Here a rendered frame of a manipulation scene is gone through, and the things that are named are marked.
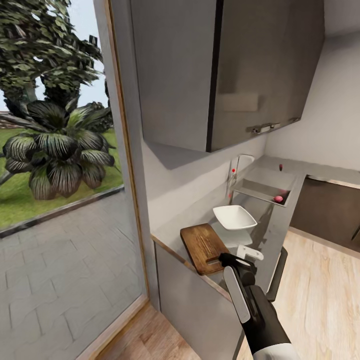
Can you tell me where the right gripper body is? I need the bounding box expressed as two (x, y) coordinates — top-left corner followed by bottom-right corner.
(222, 252), (255, 271)

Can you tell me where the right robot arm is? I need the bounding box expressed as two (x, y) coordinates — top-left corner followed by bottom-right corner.
(219, 244), (301, 360)

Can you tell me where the cutting board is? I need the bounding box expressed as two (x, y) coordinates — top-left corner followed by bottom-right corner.
(180, 223), (231, 276)

